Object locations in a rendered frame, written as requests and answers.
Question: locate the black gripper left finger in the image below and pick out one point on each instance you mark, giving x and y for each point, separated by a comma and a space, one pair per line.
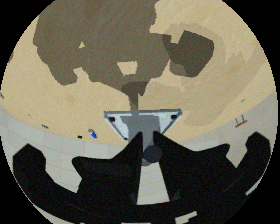
124, 168

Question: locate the light grey base plate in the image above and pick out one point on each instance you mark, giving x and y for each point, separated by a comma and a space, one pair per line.
127, 123

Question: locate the blue screwdriver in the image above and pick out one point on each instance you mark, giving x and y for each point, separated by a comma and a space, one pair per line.
92, 133

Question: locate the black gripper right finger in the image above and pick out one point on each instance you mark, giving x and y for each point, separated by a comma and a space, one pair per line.
178, 163

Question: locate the dark grey metal shaft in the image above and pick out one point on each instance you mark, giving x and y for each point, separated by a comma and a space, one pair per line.
152, 154

